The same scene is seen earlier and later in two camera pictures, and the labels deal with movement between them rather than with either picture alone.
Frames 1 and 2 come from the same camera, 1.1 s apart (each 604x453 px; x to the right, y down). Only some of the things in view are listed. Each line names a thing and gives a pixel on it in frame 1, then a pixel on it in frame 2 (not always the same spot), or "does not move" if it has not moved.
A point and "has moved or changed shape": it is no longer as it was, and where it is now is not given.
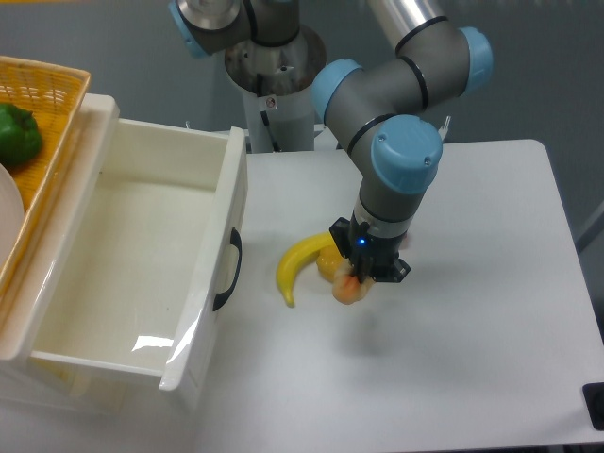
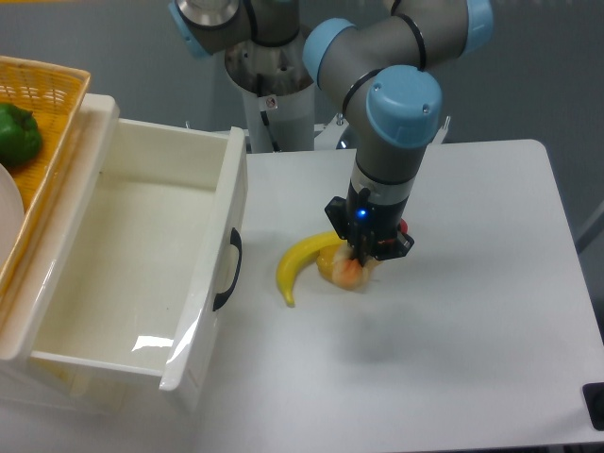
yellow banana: [292, 257] does not move
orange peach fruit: [346, 286] has moved or changed shape
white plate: [11, 214] does not move
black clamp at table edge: [594, 396] does not move
